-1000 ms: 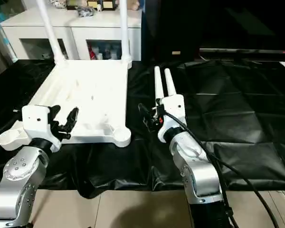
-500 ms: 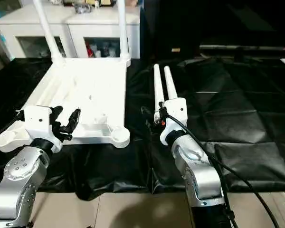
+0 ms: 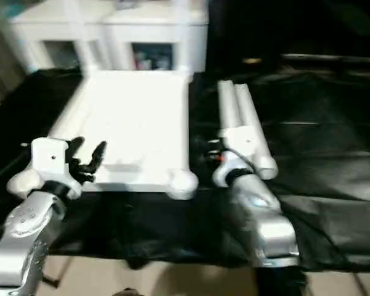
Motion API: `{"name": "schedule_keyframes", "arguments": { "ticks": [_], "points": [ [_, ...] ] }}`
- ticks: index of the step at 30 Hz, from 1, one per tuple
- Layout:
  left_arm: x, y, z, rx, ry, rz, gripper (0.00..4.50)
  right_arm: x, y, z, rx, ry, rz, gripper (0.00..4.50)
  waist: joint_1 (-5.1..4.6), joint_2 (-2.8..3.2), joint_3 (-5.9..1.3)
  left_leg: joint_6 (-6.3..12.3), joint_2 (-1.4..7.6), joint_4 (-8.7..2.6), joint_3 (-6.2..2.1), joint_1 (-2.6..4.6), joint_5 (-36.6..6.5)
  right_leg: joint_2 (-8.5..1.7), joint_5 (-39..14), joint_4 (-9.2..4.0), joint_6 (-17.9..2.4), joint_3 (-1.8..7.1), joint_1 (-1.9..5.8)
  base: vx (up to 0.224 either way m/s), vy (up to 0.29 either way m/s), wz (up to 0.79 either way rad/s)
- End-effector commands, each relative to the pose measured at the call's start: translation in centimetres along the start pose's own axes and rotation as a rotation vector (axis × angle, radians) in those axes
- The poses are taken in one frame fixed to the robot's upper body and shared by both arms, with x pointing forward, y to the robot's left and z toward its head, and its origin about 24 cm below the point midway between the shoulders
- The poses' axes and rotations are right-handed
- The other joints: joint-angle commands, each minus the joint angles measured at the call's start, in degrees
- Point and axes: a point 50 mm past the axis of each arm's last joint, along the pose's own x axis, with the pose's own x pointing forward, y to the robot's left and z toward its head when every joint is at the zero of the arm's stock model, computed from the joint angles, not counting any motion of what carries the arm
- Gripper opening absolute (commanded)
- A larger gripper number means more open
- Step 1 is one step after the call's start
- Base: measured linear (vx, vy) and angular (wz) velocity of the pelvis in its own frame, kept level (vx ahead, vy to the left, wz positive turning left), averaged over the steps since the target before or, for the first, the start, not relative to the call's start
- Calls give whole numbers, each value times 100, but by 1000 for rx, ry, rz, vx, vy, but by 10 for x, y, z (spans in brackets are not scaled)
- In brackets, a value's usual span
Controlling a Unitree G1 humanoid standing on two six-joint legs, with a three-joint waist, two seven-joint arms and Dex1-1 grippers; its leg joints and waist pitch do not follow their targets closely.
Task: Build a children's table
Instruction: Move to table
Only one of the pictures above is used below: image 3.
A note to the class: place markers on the white plastic table top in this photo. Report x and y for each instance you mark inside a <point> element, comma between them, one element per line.
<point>135,117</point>

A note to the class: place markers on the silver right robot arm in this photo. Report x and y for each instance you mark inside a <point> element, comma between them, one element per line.
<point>262,216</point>

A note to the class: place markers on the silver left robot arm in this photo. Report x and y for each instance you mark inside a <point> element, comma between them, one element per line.
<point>24,240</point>

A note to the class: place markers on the small yellow tag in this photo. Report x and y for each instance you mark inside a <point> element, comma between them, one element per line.
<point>251,61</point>

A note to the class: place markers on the beige curtain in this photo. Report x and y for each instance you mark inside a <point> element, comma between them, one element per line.
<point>0,61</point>

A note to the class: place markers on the black plastic mat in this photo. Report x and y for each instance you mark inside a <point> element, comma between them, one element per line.
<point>333,135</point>

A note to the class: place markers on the white sideboard cabinet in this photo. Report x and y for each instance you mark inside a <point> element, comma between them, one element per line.
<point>111,24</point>

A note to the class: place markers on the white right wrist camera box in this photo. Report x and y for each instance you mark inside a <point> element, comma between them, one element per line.
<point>240,145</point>

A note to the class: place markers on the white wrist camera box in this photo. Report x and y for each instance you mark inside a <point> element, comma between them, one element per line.
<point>49,160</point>
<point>240,145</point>

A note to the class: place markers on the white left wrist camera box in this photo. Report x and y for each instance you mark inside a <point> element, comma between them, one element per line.
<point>49,160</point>

